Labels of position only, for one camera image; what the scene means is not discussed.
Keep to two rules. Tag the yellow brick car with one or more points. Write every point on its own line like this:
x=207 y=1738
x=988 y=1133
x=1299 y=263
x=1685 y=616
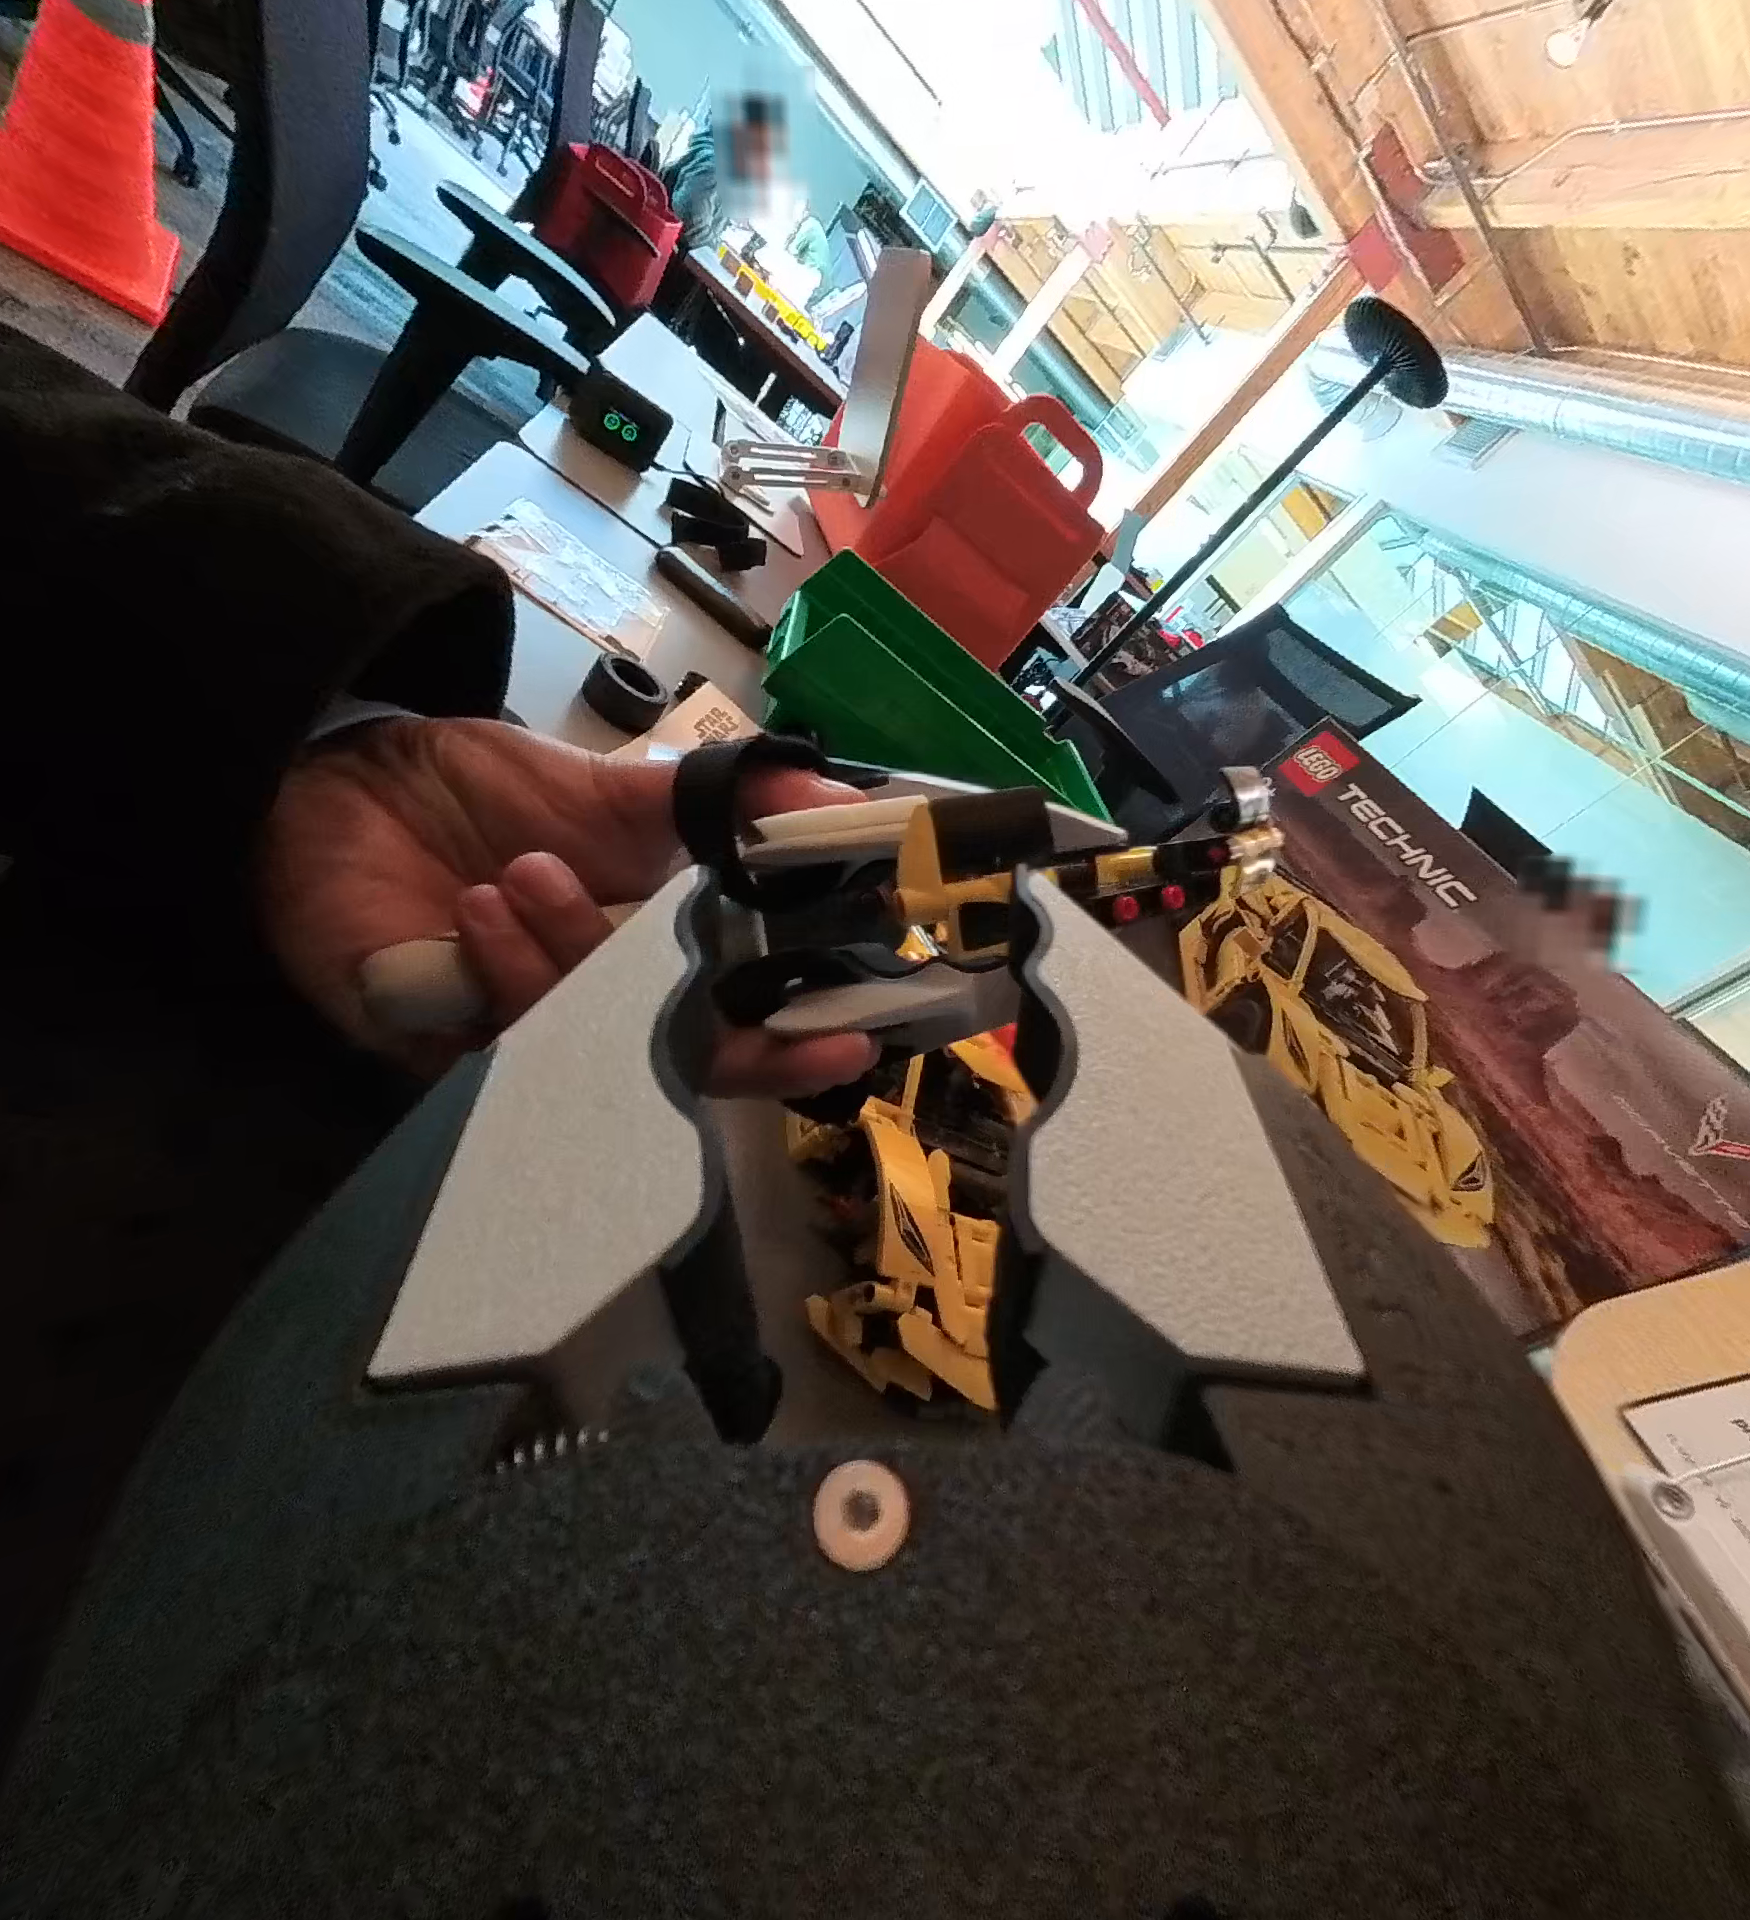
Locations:
x=910 y=1202

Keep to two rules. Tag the red tote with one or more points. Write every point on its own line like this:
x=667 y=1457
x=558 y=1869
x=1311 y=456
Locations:
x=604 y=224

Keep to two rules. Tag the grey desk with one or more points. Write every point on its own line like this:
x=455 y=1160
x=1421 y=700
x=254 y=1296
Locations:
x=550 y=691

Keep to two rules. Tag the person's left hand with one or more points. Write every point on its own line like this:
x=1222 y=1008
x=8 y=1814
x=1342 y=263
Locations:
x=468 y=841

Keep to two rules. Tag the green plastic bin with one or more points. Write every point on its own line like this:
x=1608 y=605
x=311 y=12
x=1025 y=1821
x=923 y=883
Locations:
x=875 y=594
x=875 y=707

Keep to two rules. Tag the grey board stand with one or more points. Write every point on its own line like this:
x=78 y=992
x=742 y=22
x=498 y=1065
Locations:
x=883 y=362

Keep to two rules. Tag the black oblong case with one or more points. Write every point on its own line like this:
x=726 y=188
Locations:
x=721 y=599

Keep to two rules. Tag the yellow black brick subassembly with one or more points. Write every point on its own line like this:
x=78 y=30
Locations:
x=953 y=875

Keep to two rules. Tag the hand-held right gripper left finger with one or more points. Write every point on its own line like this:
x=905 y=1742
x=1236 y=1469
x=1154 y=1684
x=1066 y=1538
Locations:
x=561 y=1171

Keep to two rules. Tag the silver ventilation duct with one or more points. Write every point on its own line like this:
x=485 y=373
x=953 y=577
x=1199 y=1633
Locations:
x=1642 y=421
x=1642 y=646

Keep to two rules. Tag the black device with green lights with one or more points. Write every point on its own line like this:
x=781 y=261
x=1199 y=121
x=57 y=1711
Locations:
x=617 y=427

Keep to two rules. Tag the brick car set box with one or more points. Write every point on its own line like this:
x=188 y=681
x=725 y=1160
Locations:
x=1563 y=1081

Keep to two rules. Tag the person's left forearm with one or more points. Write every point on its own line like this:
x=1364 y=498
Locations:
x=140 y=599

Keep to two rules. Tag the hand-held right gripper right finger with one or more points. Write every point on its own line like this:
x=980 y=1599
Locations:
x=1160 y=1186

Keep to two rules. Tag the wooden document stand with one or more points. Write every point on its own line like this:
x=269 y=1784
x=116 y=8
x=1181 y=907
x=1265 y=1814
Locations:
x=1611 y=1351

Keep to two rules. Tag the orange plastic bin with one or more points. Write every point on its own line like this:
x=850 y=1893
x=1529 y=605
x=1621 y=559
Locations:
x=932 y=433

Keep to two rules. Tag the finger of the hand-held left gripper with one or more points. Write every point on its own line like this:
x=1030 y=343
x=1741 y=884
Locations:
x=890 y=1008
x=817 y=851

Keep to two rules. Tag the black floor lamp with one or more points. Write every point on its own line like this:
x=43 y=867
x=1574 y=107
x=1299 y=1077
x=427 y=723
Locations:
x=1393 y=352

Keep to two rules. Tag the black small parts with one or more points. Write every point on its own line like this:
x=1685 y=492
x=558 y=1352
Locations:
x=711 y=528

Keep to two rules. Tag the black rubber tire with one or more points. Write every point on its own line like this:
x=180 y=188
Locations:
x=613 y=691

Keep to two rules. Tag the orange traffic cone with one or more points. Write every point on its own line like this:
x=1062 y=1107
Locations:
x=73 y=163

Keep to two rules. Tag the clear bag of parts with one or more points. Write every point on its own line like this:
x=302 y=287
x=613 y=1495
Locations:
x=567 y=578

